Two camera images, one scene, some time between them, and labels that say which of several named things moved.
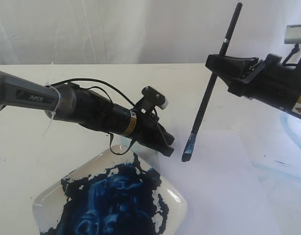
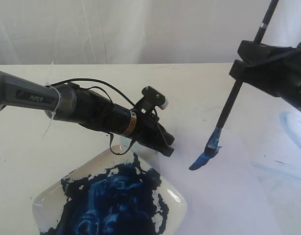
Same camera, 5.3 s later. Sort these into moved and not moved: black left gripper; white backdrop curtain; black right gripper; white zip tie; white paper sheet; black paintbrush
Moved: black paintbrush; black right gripper
Not moved: white paper sheet; black left gripper; white zip tie; white backdrop curtain
